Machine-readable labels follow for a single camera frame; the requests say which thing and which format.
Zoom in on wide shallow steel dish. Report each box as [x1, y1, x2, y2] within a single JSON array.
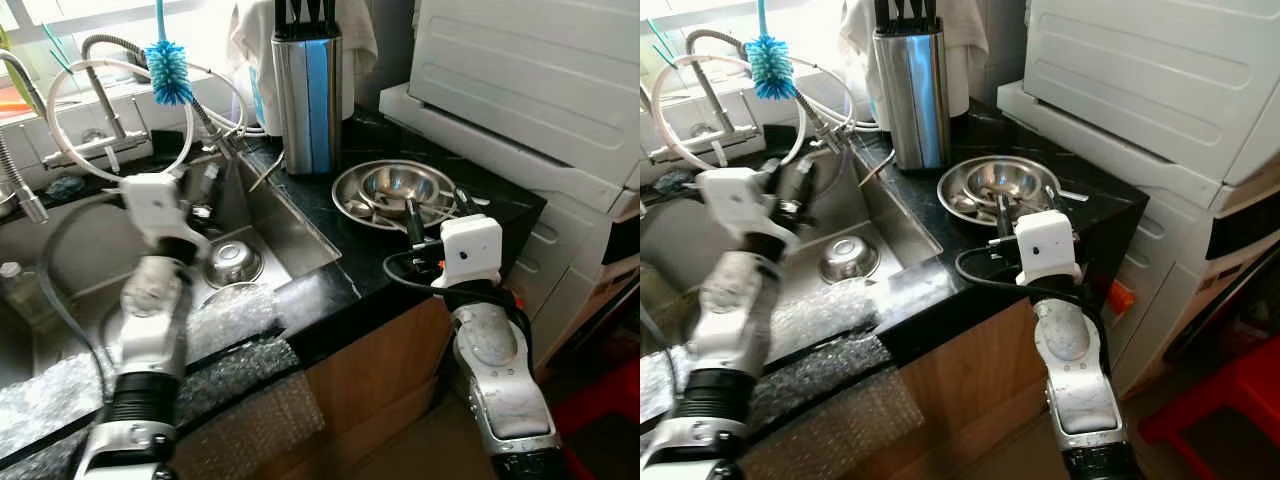
[[936, 155, 1063, 229], [331, 159, 464, 234]]

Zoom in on thin metal utensil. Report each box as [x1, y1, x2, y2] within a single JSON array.
[[858, 148, 898, 189], [248, 150, 288, 193]]

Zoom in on small upturned steel bowl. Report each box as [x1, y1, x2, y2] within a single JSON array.
[[203, 240, 267, 290], [818, 235, 883, 285]]

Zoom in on steel sink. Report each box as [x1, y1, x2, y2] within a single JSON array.
[[640, 150, 946, 381], [0, 150, 343, 393]]

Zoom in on white washing machine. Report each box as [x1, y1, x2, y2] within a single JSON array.
[[510, 180, 641, 373], [1108, 180, 1280, 401]]

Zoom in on steel faucet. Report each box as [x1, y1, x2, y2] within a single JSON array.
[[40, 60, 153, 173], [648, 60, 756, 166]]

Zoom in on steel knife block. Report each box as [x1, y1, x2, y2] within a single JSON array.
[[271, 26, 345, 178], [872, 24, 952, 173]]

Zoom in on clear bubble wrap sheet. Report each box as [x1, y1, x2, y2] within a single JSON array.
[[640, 270, 926, 480], [0, 283, 328, 480]]

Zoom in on wooden cabinet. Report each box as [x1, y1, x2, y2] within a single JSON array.
[[790, 300, 1076, 480], [172, 296, 481, 480]]

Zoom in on blue bottle brush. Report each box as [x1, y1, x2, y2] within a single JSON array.
[[144, 0, 197, 107], [745, 0, 798, 102]]

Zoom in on white ribbed appliance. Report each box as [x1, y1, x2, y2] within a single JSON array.
[[378, 0, 641, 216], [997, 0, 1280, 216]]

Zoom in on white towel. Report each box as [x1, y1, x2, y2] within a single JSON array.
[[838, 0, 991, 81], [227, 0, 380, 83]]

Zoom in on thin teal hook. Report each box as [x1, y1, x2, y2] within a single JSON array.
[[38, 22, 73, 73], [645, 18, 679, 69]]

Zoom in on red plastic stool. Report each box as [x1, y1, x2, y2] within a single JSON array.
[[548, 358, 641, 480], [1138, 335, 1280, 480]]

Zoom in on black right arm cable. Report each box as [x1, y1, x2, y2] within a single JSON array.
[[955, 245, 1031, 301], [382, 246, 451, 299]]

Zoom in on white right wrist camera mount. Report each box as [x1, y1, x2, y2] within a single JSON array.
[[438, 214, 504, 293], [1013, 209, 1078, 288]]

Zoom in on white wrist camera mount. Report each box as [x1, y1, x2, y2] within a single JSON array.
[[118, 172, 213, 253], [697, 167, 791, 246], [1013, 209, 1078, 288], [438, 214, 504, 293]]

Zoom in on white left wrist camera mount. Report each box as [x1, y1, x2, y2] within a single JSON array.
[[118, 172, 213, 253], [697, 167, 791, 246]]

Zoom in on braided steel hose with valve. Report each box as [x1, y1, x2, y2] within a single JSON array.
[[80, 33, 256, 166], [685, 28, 851, 161]]

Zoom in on white coiled hose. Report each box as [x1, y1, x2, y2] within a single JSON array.
[[650, 55, 881, 171], [44, 57, 271, 173]]

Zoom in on steel gooseneck spray hose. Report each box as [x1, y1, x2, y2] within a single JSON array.
[[0, 50, 51, 226]]

